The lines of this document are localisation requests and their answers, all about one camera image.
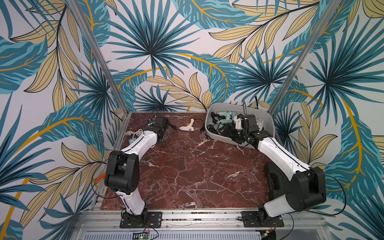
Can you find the orange handled pliers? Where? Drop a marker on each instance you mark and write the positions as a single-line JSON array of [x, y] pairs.
[[99, 178]]

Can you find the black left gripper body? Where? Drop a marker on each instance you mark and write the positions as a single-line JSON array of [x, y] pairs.
[[161, 140]]

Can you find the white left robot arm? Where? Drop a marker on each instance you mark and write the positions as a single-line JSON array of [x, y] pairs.
[[123, 167]]

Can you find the grey plastic storage box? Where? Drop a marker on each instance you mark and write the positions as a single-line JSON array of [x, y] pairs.
[[238, 109]]

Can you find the white glue gun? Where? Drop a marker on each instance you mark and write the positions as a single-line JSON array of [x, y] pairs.
[[189, 127]]

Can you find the mint green small glue gun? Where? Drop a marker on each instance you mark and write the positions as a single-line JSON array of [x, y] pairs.
[[226, 116]]

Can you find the aluminium front rail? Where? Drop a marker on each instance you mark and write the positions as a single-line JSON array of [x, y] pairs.
[[200, 224]]

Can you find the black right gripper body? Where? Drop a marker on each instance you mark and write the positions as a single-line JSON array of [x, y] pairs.
[[231, 129]]

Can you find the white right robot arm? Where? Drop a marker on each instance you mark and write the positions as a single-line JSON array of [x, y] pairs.
[[299, 186]]

